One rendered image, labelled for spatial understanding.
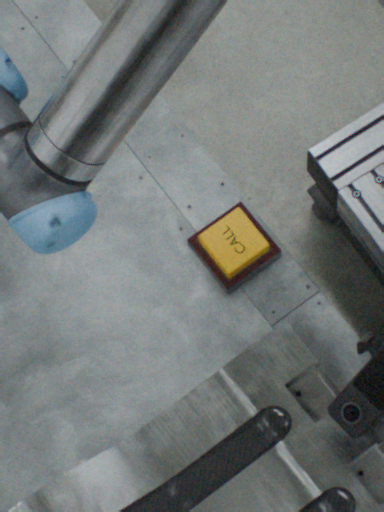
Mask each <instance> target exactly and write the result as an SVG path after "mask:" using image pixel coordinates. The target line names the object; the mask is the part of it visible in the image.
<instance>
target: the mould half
mask: <svg viewBox="0 0 384 512"><path fill-rule="evenodd" d="M318 363H320V362H319V361H318V358H316V357H315V356H314V355H313V353H312V352H311V351H310V350H309V348H308V347H307V346H306V345H305V342H304V341H303V340H302V339H300V337H299V336H298V335H297V334H296V332H295V331H294V330H293V328H292V326H291V325H290V324H289V323H288V322H287V321H284V322H282V323H281V324H279V325H278V326H277V327H275V328H274V330H273V331H270V332H269V333H268V334H266V335H265V336H263V337H262V338H261V339H259V340H258V341H256V342H254V344H253V345H252V346H250V347H249V348H247V349H246V350H245V351H243V352H241V353H240V354H238V355H237V356H236V357H234V359H233V360H231V361H230V362H229V363H226V364H225V365H224V366H222V367H221V368H220V369H219V370H218V371H217V372H215V374H214V375H211V376H210V377H209V378H207V379H206V380H205V381H203V382H202V383H201V384H199V385H197V386H196V388H194V389H193V390H192V391H190V392H189V393H188V394H186V395H185V396H183V397H181V398H180V399H179V400H178V401H176V403H175V404H174V405H172V406H171V407H170V408H167V409H166V410H165V411H163V412H162V413H161V414H159V415H158V416H157V418H155V419H153V420H152V421H150V422H149V423H147V424H146V425H145V426H143V427H142V428H141V429H138V430H137V431H135V432H134V434H132V435H131V436H129V437H128V438H126V439H123V440H122V441H120V442H119V443H117V444H115V445H114V446H112V447H109V449H107V450H106V451H104V452H102V453H100V454H99V455H97V456H94V457H92V458H91V459H89V460H87V461H85V462H83V464H82V465H79V466H77V467H75V468H74V469H72V470H70V471H68V472H67V473H64V474H62V475H60V476H59V477H57V479H55V480H54V481H52V482H49V483H48V484H46V485H45V486H43V487H41V488H40V489H38V490H37V491H34V492H33V494H31V495H30V496H29V497H27V498H26V499H24V500H23V501H22V502H19V503H18V504H17V505H16V506H14V507H13V509H12V510H10V511H9V512H118V511H119V510H121V509H123V507H125V506H127V505H129V504H130V503H132V502H134V501H135V500H137V499H140V498H141V497H143V496H145V495H146V494H148V492H150V491H151V490H153V489H155V488H157V487H158V486H160V485H162V484H163V483H165V482H166V481H168V480H170V479H171V477H173V476H174V475H176V474H177V473H179V472H180V471H181V470H183V469H185V468H186V467H188V466H189V465H190V464H192V462H193V461H194V460H196V459H197V458H198V457H201V456H202V455H203V454H205V453H206V452H207V451H209V450H210V449H211V447H212V446H215V445H216V444H217V443H219V442H220V441H221V440H222V439H224V438H225V437H226V436H229V435H230V434H231V432H233V431H234V430H235V429H236V428H238V427H239V426H240V425H242V424H244V423H245V422H247V421H248V420H249V419H251V417H252V416H253V415H254V414H256V413H257V412H259V411H260V410H262V409H266V408H268V407H271V406H277V407H281V408H283V409H285V410H286V411H288V412H289V414H290V416H291V420H292V426H291V430H290V431H289V434H287V435H286V436H285V438H284V439H283V440H282V441H280V442H279V443H278V444H277V445H275V446H274V447H272V449H270V450H269V451H268V452H266V453H265V454H264V455H263V456H261V457H260V458H259V459H256V460H255V461H254V462H252V464H251V465H250V466H248V467H247V468H246V469H244V470H242V471H241V472H240V473H238V474H237V475H236V476H234V477H233V479H232V480H230V481H228V482H227V483H225V484H224V485H223V486H222V487H220V488H219V489H218V490H216V491H215V492H213V494H211V495H210V496H209V497H207V498H206V499H205V500H203V501H202V502H201V503H198V504H197V505H196V506H194V507H193V509H192V510H190V511H189V512H298V511H299V510H301V508H302V507H304V506H305V505H307V504H308V503H309V502H311V501H312V500H314V499H315V498H316V497H317V496H320V495H321V493H322V492H323V491H325V490H328V489H330V488H334V487H341V488H344V489H346V490H349V491H350V492H351V493H352V496H353V497H354V499H355V512H384V503H382V504H381V505H379V504H377V503H376V501H375V500H374V499H373V498H372V496H371V495H370V493H369V492H368V490H367V489H366V488H365V486H364V485H362V484H361V483H360V481H359V480H358V478H357V477H356V475H355V474H354V473H353V471H352V470H351V469H350V468H349V466H347V465H349V463H350V462H352V461H353V460H354V459H356V458H357V457H358V456H360V455H361V454H362V453H365V452H366V451H367V450H369V448H370V447H371V446H372V445H374V444H375V443H377V444H381V443H382V442H383V441H382V439H381V438H380V437H379V436H377V433H376V432H375V431H374V430H373V429H372V430H371V431H370V432H369V433H368V435H366V436H364V437H360V438H358V439H353V438H351V437H350V436H349V435H347V433H346V432H345V431H344V430H343V429H342V428H341V427H340V426H339V425H338V424H337V423H336V422H335V421H334V420H333V417H331V416H330V415H329V414H327V415H325V416H324V417H323V418H321V420H320V421H319V422H316V423H315V424H314V423H313V421H312V420H311V419H310V416H309V415H308V414H307V413H306V411H305V410H304V409H303V408H301V406H300V405H299V404H298V401H297V400H296V399H295V398H294V396H293V395H292V394H291V393H290V391H289V390H288V389H286V386H285V385H284V384H285V383H288V382H289V381H290V380H292V379H293V378H294V377H296V376H297V375H298V374H300V372H301V371H304V370H305V369H306V368H308V367H309V366H310V365H312V364H314V366H315V365H316V364H318Z"/></svg>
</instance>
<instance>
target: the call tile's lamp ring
mask: <svg viewBox="0 0 384 512"><path fill-rule="evenodd" d="M237 207H239V208H240V209H241V210H243V211H244V214H245V215H246V216H247V217H248V219H249V220H250V221H251V222H252V224H253V225H254V226H255V228H256V229H258V231H259V232H260V233H261V234H262V236H263V237H264V238H265V239H266V240H267V243H268V244H269V246H270V247H272V249H273V250H272V251H269V252H268V253H267V254H265V255H264V257H262V258H261V259H260V260H258V261H256V262H255V263H253V264H252V265H250V266H249V267H248V268H246V269H245V271H243V272H241V273H240V274H238V275H237V276H236V277H234V278H233V279H231V280H230V281H228V279H226V278H225V277H224V276H223V274H222V273H221V272H220V271H219V268H218V267H217V266H216V265H215V263H214V262H212V261H211V260H210V258H209V257H208V255H207V253H206V252H205V251H204V250H203V248H202V247H201V246H200V245H199V243H197V242H196V239H197V238H199V235H200V234H202V233H203V232H204V231H206V230H207V229H209V228H210V226H211V225H214V224H215V223H217V222H218V221H219V220H221V219H222V218H224V217H225V216H226V215H229V214H230V213H232V211H233V210H234V209H236V208H237ZM188 240H189V242H190V243H191V245H192V246H193V247H194V248H195V250H196V251H197V252H199V253H200V255H201V257H202V258H203V260H204V261H205V262H206V263H207V265H208V266H209V267H210V268H211V271H212V272H214V273H215V274H216V276H217V277H218V278H219V280H220V281H221V282H222V283H223V286H224V287H225V288H226V289H230V288H231V287H233V286H234V284H235V283H237V282H238V281H239V280H241V279H243V278H245V277H246V276H247V275H249V274H250V273H252V272H253V271H254V269H256V268H258V267H259V266H261V265H262V264H264V263H265V262H266V261H268V260H269V259H270V258H273V257H274V255H276V254H277V253H278V252H280V251H281V250H280V249H279V247H278V246H277V245H276V244H275V243H274V240H273V239H272V238H270V237H269V235H268V234H267V233H266V232H265V230H264V229H263V228H262V226H261V225H260V223H259V222H258V221H256V220H255V218H254V217H253V216H252V215H251V214H250V211H249V210H248V209H247V208H246V206H245V205H244V204H243V203H241V202H239V203H237V204H236V205H235V206H233V207H232V208H230V209H229V210H228V211H225V213H224V214H222V215H221V216H220V217H218V218H217V219H215V220H214V221H212V222H210V223H209V224H207V225H206V226H205V228H203V229H202V230H200V231H199V232H197V233H195V234H194V235H192V236H191V237H190V238H188Z"/></svg>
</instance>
